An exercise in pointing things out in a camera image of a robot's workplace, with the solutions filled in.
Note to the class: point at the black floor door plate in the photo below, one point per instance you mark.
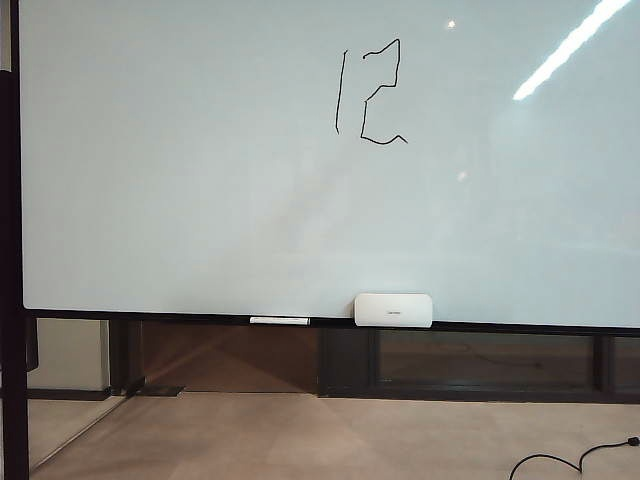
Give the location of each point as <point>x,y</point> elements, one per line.
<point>160,390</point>

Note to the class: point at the black whiteboard stand frame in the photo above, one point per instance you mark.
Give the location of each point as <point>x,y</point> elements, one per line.
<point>12,300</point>

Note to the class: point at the brown wooden wall panel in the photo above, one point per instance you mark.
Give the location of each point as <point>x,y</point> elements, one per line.
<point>230,356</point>

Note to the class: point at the white whiteboard eraser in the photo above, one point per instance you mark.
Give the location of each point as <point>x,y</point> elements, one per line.
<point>393,310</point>

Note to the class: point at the white marker on tray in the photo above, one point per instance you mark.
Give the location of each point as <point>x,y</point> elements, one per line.
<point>280,320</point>

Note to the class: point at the dark framed glass partition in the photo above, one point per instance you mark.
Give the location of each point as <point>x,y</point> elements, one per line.
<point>480,361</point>

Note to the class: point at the white glass whiteboard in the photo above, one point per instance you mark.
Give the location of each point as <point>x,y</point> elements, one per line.
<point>200,175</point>

